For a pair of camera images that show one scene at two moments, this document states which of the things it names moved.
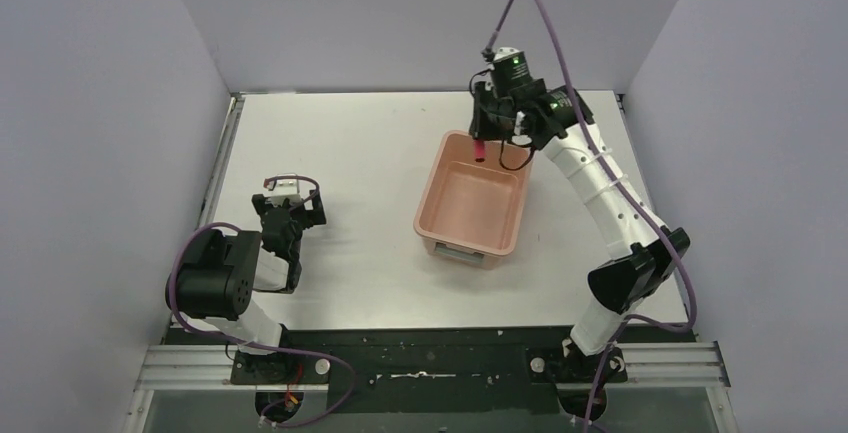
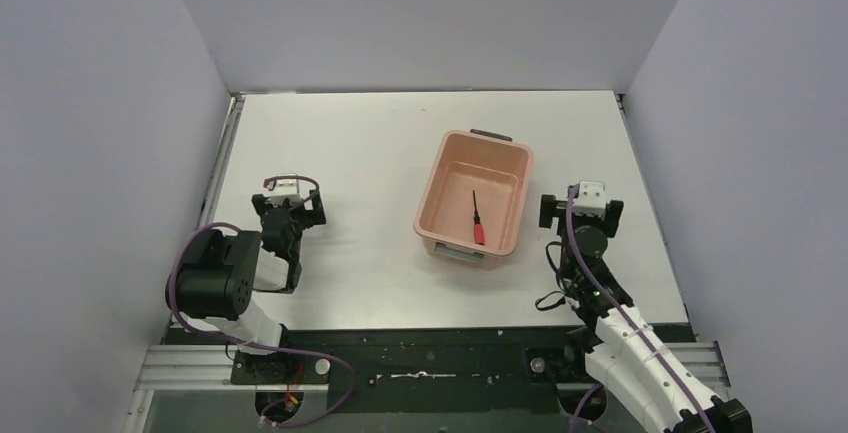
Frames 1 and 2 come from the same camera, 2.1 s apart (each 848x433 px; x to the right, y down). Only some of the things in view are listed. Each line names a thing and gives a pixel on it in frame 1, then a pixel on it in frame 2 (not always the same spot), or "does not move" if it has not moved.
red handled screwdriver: x=479 y=149 → x=478 y=227
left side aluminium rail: x=237 y=102 does not move
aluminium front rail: x=641 y=367 does not move
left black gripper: x=287 y=209 does not move
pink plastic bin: x=469 y=210 does not move
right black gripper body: x=490 y=123 → x=549 y=210
